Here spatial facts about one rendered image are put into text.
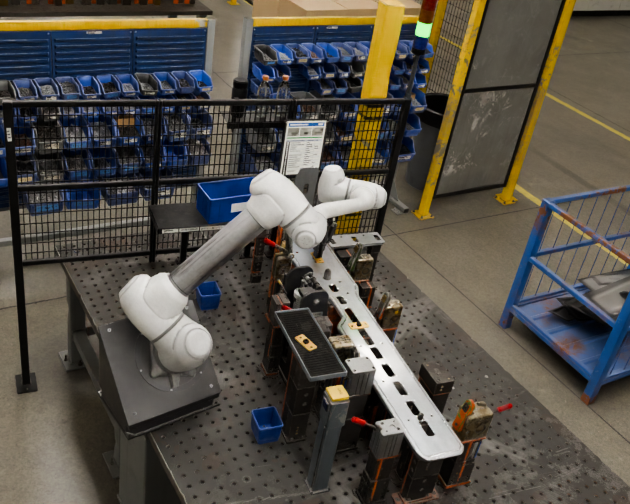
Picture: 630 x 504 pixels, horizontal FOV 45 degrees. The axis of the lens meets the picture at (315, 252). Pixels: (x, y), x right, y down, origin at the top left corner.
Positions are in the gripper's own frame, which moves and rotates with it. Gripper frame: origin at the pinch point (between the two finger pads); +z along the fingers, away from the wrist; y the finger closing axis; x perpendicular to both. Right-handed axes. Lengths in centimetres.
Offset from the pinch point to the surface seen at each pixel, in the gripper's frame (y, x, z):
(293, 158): 6, 55, -17
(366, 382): -15, -83, 1
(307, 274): -19.9, -32.3, -11.4
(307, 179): 1.7, 26.8, -21.0
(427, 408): 5, -96, 6
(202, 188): -41, 49, -6
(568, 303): 195, 27, 78
